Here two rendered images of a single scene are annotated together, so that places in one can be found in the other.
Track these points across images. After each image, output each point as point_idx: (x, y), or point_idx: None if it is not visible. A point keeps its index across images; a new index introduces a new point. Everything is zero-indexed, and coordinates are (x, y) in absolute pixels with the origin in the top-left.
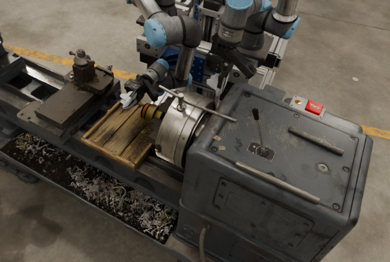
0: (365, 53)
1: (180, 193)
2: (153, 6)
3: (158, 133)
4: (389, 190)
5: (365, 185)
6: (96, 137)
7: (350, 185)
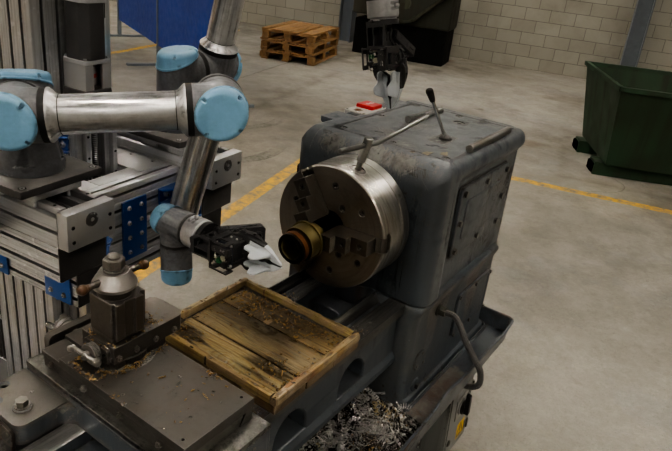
0: None
1: (402, 307)
2: (148, 91)
3: (381, 218)
4: (283, 264)
5: (269, 279)
6: (268, 382)
7: (479, 119)
